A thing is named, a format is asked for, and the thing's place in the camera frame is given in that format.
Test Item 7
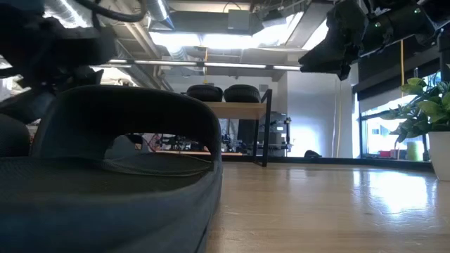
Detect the black rubber slide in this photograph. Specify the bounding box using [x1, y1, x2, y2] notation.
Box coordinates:
[0, 85, 224, 253]
[185, 84, 224, 103]
[0, 114, 32, 158]
[0, 88, 57, 124]
[224, 84, 262, 103]

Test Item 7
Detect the green potted plant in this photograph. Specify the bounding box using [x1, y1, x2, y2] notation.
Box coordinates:
[379, 72, 450, 143]

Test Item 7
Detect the silver ventilation duct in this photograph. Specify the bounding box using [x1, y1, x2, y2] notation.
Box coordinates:
[147, 0, 175, 31]

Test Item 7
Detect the yellow hanging cord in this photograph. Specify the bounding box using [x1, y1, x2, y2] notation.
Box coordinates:
[399, 38, 405, 89]

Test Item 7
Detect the wooden shelf black metal frame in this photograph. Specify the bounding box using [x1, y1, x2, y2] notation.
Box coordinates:
[202, 89, 274, 168]

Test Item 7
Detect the long ceiling light strip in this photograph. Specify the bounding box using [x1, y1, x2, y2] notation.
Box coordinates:
[89, 58, 302, 72]

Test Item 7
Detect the white plant pot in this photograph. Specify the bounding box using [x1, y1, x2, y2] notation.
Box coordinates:
[427, 131, 450, 182]

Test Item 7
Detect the grey equipment rack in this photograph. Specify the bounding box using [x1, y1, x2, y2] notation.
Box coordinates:
[257, 111, 293, 158]

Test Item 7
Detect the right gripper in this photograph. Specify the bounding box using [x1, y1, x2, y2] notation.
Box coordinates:
[298, 0, 440, 82]

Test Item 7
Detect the green container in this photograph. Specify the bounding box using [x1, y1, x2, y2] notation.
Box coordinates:
[406, 141, 421, 162]

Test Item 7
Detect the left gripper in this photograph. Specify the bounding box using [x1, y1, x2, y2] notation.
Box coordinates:
[0, 3, 117, 89]

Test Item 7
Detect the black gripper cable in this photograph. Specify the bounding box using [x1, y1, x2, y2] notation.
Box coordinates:
[75, 0, 148, 23]

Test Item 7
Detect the black aluminium rig frame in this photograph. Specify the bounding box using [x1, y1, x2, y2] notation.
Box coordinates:
[221, 156, 434, 173]

